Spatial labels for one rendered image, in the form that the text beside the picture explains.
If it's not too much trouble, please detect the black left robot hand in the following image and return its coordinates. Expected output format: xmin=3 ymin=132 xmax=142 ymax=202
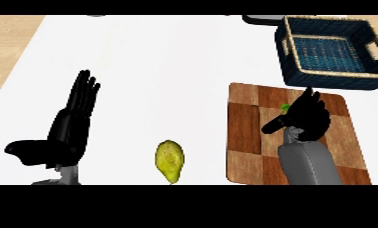
xmin=3 ymin=69 xmax=102 ymax=169

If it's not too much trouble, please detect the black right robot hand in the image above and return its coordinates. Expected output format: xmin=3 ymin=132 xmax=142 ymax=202
xmin=260 ymin=86 xmax=332 ymax=143

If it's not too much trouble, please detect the yellow-green oval fruit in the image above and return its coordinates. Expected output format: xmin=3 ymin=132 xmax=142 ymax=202
xmin=154 ymin=139 xmax=186 ymax=185

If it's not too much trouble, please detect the dark grey appliance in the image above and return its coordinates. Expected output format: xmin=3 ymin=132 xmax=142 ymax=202
xmin=241 ymin=15 xmax=287 ymax=27

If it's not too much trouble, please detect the checkered wooden cutting board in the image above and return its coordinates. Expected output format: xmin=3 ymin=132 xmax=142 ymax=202
xmin=226 ymin=82 xmax=374 ymax=186

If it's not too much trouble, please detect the dark blue wicker basket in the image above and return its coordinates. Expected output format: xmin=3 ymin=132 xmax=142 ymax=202
xmin=273 ymin=15 xmax=378 ymax=91

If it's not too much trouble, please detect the yellow-green lemon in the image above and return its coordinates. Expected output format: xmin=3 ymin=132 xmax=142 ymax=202
xmin=279 ymin=103 xmax=292 ymax=116

